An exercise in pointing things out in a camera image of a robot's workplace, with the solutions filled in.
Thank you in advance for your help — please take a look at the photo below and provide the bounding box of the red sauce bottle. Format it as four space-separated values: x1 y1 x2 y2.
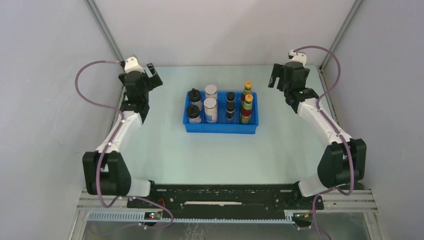
239 93 254 125
240 81 253 103

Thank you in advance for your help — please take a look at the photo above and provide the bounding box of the black-lid jar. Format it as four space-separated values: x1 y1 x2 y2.
186 104 202 124
188 88 203 111

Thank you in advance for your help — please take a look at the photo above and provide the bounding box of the small black-cap spice jar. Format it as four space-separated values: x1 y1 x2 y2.
226 91 236 103
225 102 235 121

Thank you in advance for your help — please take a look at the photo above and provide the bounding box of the silver-lid blue-label jar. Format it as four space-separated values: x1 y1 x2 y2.
203 97 218 123
204 84 218 100

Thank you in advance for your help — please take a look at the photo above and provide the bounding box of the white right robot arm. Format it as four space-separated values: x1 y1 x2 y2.
268 61 367 209

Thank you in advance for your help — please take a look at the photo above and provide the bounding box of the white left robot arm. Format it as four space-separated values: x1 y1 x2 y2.
82 56 163 208

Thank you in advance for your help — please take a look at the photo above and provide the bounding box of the blue divided plastic bin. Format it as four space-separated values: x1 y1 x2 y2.
182 91 259 134

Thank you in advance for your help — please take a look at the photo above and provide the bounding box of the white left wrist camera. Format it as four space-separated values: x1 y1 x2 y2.
119 54 146 74

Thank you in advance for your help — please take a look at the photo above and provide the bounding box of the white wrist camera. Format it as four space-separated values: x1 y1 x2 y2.
119 54 146 74
288 49 307 67

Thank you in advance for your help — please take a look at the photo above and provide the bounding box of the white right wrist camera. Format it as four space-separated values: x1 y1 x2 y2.
288 49 307 67

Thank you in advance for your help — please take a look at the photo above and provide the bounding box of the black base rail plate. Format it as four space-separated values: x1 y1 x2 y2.
147 184 324 221

